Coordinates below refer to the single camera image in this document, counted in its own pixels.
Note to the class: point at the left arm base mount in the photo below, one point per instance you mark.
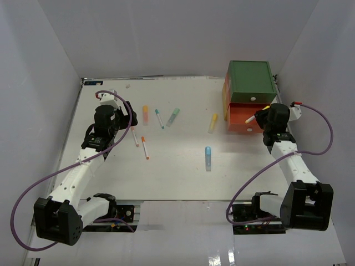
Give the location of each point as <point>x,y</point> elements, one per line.
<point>125,221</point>

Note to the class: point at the yellow cap marker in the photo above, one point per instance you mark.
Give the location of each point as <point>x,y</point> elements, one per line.
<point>254,116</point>

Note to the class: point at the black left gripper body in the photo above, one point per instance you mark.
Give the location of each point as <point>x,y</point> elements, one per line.
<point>121,122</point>

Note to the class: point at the blue label sticker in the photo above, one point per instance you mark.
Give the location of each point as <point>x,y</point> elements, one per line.
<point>93,83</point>

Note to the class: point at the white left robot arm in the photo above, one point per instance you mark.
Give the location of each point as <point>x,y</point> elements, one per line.
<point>61,217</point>

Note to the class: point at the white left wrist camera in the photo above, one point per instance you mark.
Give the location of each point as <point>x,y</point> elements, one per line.
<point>107,99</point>

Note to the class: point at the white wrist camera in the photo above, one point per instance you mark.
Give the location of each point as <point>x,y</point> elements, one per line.
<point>107,99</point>
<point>295,111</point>

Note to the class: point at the orange cap highlighter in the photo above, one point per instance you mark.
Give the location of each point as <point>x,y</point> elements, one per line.
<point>145,115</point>

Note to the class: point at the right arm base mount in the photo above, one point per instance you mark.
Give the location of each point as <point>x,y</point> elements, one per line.
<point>243,211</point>

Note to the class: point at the green drawer box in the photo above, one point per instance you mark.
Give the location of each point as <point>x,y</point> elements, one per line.
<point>250,82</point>

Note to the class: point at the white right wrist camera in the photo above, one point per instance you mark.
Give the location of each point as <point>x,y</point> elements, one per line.
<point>295,111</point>

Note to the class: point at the orange cap marker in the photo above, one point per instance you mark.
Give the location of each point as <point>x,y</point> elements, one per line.
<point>145,148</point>

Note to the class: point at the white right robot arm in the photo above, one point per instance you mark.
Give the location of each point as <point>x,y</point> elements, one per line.
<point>307,202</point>

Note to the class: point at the teal cap marker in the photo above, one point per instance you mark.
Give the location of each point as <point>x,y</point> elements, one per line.
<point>159,119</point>

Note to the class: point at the green cap highlighter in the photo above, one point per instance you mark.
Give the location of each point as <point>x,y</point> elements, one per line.
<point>172,117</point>

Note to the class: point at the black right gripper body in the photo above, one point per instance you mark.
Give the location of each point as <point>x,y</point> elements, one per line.
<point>261,119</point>

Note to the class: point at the blue cap highlighter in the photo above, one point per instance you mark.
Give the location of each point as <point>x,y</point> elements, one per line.
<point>208,158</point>

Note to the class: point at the yellow cap highlighter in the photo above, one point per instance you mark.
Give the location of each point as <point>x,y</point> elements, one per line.
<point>212,123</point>

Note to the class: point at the pink cap marker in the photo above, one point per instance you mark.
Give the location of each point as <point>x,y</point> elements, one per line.
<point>134,136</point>

